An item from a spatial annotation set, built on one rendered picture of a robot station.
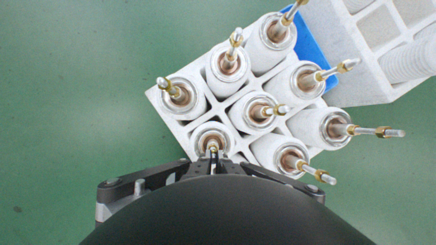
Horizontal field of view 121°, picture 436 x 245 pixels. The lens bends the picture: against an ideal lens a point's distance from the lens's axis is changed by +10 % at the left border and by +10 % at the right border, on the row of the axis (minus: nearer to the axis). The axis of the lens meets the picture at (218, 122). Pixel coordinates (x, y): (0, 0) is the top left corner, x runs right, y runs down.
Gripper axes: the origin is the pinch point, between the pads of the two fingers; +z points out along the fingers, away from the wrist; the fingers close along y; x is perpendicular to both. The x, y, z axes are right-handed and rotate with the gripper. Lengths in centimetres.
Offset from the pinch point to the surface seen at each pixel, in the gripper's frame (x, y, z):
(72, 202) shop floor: -30, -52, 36
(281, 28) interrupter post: 22.6, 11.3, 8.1
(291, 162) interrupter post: -2.2, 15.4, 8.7
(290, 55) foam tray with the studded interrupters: 23.5, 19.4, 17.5
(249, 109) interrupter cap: 7.8, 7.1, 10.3
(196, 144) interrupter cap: -0.2, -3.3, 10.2
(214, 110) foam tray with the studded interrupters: 7.8, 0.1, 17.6
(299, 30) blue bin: 37, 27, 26
